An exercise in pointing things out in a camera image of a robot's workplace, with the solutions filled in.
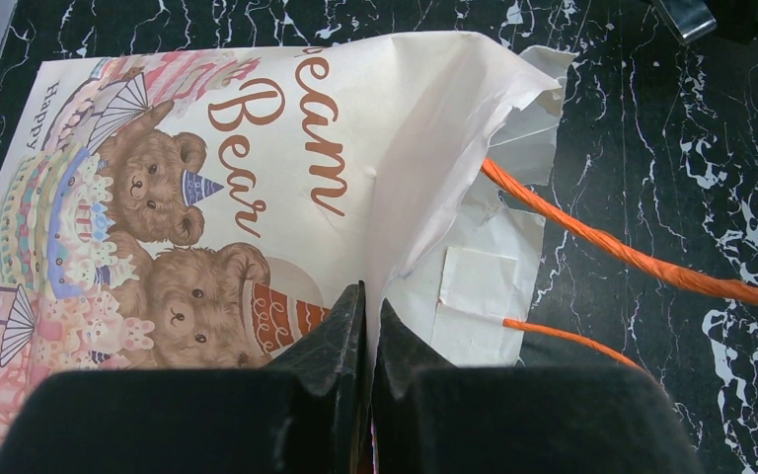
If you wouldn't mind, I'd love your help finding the printed white paper bag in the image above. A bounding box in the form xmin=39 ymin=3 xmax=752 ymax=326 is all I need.
xmin=0 ymin=32 xmax=572 ymax=447

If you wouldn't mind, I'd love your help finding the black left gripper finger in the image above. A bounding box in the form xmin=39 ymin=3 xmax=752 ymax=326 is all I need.
xmin=372 ymin=303 xmax=703 ymax=473
xmin=0 ymin=283 xmax=366 ymax=473
xmin=648 ymin=0 xmax=718 ymax=44

